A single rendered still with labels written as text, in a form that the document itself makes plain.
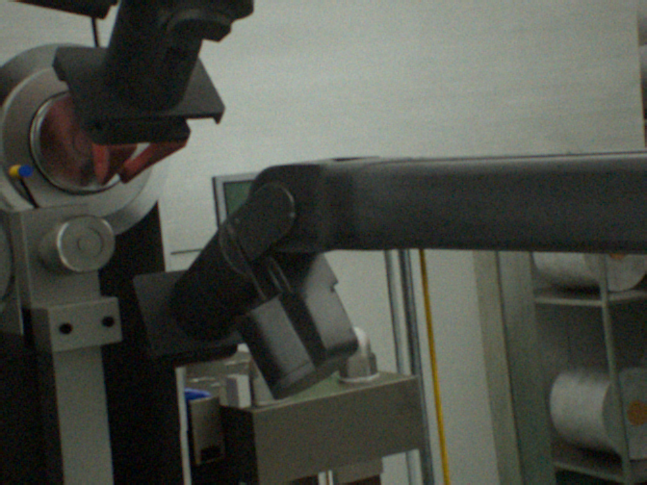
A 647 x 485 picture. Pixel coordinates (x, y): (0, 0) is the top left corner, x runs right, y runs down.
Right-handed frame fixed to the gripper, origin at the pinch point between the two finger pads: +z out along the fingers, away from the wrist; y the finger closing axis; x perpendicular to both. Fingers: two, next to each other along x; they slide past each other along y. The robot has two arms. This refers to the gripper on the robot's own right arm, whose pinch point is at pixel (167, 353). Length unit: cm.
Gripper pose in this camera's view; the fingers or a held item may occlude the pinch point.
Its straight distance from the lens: 103.2
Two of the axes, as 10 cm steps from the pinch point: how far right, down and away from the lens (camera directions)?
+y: 8.5, -1.1, 5.1
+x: -3.2, -8.9, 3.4
